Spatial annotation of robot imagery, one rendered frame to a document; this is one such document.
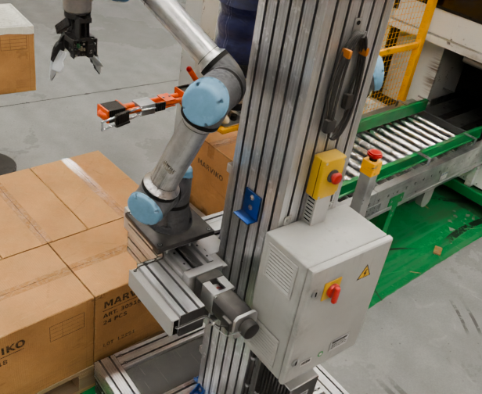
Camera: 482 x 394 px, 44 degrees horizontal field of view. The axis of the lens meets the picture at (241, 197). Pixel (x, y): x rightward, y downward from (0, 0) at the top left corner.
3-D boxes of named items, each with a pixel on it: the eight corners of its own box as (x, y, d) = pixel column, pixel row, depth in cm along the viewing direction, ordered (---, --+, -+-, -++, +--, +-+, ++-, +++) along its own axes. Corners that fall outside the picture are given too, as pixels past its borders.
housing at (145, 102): (145, 106, 235) (146, 96, 233) (156, 113, 231) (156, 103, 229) (131, 109, 231) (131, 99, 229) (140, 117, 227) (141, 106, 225)
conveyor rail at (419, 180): (479, 159, 422) (489, 136, 412) (486, 162, 419) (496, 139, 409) (233, 277, 281) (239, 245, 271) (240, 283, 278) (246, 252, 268)
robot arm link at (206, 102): (172, 213, 194) (251, 84, 161) (149, 237, 182) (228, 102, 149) (142, 191, 195) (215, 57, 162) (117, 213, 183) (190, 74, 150)
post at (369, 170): (324, 310, 330) (372, 154, 275) (332, 318, 326) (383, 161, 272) (315, 316, 326) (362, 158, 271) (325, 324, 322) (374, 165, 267)
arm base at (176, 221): (200, 227, 204) (203, 203, 199) (162, 239, 196) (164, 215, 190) (177, 204, 213) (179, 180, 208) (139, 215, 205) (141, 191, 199)
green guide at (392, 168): (476, 135, 419) (481, 124, 414) (490, 142, 413) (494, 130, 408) (326, 199, 321) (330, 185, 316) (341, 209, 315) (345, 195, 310)
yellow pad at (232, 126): (264, 109, 273) (266, 99, 270) (279, 118, 267) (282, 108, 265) (206, 124, 252) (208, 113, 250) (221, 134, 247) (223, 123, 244)
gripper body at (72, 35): (72, 61, 165) (72, 18, 158) (59, 50, 170) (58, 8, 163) (98, 59, 169) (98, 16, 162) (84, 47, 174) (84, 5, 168)
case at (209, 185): (266, 169, 340) (278, 105, 318) (316, 205, 317) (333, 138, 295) (179, 196, 305) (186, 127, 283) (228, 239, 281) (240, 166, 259)
